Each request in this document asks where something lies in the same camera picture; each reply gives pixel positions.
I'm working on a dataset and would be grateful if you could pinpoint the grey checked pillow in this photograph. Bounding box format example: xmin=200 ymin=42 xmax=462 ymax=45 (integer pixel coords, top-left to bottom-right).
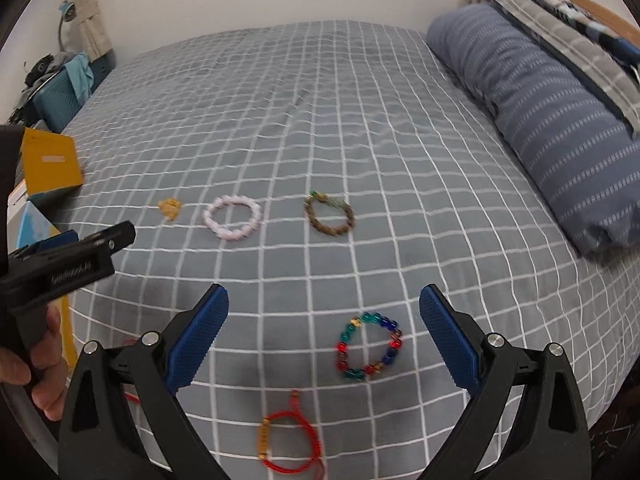
xmin=475 ymin=0 xmax=640 ymax=133

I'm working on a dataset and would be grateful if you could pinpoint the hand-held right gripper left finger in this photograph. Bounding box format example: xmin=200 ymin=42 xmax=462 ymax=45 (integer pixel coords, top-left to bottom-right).
xmin=59 ymin=284 xmax=231 ymax=480

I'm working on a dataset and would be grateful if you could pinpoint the dark grey bag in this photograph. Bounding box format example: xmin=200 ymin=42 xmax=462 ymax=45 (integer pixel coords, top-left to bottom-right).
xmin=25 ymin=52 xmax=67 ymax=86

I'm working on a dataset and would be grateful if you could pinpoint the teal cloth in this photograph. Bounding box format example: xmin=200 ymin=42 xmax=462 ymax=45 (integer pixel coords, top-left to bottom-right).
xmin=62 ymin=52 xmax=96 ymax=101

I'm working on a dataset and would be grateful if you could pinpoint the wooden headboard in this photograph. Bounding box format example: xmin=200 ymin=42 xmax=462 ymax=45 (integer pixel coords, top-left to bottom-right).
xmin=550 ymin=0 xmax=640 ymax=46

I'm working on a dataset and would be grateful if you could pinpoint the teal suitcase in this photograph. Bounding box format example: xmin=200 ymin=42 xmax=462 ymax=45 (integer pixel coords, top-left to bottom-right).
xmin=32 ymin=67 xmax=83 ymax=131

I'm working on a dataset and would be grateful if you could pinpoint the blue striped bolster pillow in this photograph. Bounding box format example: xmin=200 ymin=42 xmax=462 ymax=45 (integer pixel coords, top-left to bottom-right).
xmin=426 ymin=4 xmax=640 ymax=261

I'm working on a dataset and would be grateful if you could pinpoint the brown wooden bead bracelet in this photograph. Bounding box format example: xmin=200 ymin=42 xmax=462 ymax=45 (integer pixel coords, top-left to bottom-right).
xmin=305 ymin=191 xmax=356 ymax=235

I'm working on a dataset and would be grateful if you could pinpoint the multicolour glass bead bracelet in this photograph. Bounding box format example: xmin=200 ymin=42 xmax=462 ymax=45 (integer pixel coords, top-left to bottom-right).
xmin=335 ymin=311 xmax=405 ymax=382

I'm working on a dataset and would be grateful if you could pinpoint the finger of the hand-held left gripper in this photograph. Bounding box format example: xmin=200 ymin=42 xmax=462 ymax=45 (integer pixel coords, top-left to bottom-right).
xmin=30 ymin=230 xmax=81 ymax=256
xmin=75 ymin=222 xmax=137 ymax=262

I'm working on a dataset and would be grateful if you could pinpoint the pink bead bracelet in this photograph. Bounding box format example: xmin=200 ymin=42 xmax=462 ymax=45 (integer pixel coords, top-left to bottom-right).
xmin=203 ymin=196 xmax=263 ymax=242

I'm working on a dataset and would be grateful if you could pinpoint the dark blue patterned pillow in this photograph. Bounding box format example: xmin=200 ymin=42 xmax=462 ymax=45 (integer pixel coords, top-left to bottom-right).
xmin=492 ymin=0 xmax=640 ymax=68

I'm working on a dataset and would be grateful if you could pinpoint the grey checked bed sheet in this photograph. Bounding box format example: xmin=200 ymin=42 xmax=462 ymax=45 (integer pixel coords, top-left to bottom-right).
xmin=10 ymin=20 xmax=640 ymax=480

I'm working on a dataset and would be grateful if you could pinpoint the teal desk lamp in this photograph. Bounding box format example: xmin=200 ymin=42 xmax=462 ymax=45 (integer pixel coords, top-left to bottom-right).
xmin=57 ymin=0 xmax=77 ymax=53

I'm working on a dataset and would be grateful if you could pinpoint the yellow and blue cardboard box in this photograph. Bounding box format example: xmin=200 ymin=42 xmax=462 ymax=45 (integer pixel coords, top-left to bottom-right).
xmin=6 ymin=127 xmax=84 ymax=361

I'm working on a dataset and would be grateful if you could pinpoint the person's left hand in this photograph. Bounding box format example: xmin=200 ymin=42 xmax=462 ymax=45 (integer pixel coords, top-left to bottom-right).
xmin=0 ymin=305 xmax=77 ymax=421

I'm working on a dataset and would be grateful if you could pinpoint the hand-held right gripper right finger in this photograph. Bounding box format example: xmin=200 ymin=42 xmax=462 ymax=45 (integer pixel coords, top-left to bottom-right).
xmin=419 ymin=284 xmax=592 ymax=480

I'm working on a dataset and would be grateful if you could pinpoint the red cord bracelet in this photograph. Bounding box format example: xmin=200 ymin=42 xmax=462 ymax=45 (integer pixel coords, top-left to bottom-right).
xmin=257 ymin=391 xmax=325 ymax=473

